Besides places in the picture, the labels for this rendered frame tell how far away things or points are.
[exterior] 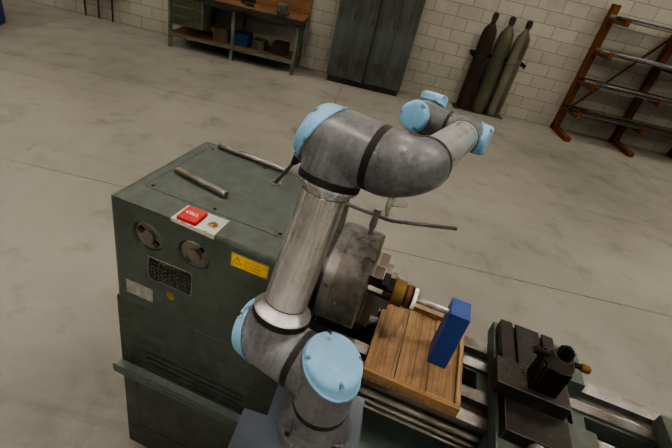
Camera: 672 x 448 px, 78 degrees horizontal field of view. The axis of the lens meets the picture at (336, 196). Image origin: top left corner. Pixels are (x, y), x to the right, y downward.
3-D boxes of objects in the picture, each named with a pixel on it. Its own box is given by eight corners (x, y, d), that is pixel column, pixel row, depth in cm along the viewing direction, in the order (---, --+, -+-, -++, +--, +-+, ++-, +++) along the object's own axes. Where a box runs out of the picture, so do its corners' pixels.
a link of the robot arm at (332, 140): (276, 401, 77) (382, 124, 62) (217, 357, 82) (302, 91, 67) (308, 370, 88) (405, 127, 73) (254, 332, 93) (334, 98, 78)
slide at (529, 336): (499, 438, 112) (505, 428, 110) (496, 327, 149) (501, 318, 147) (567, 467, 109) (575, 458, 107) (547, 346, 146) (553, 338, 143)
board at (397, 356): (359, 376, 127) (362, 368, 125) (384, 300, 157) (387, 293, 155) (455, 418, 121) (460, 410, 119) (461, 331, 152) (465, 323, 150)
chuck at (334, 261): (305, 333, 125) (331, 244, 114) (333, 284, 154) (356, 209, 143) (315, 337, 125) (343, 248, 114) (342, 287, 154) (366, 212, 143)
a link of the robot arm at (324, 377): (332, 442, 75) (348, 398, 68) (273, 398, 80) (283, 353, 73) (362, 394, 85) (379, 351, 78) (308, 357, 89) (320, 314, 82)
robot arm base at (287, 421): (341, 475, 80) (353, 447, 75) (267, 451, 81) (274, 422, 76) (353, 404, 93) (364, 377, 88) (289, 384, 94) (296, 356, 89)
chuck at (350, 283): (315, 337, 125) (343, 248, 114) (342, 287, 154) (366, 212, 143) (343, 349, 123) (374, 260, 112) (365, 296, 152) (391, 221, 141)
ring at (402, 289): (385, 285, 125) (414, 296, 123) (391, 267, 133) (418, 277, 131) (377, 307, 130) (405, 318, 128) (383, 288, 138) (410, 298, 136)
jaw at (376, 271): (357, 282, 129) (359, 271, 118) (363, 267, 131) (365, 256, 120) (391, 295, 127) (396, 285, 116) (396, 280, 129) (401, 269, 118)
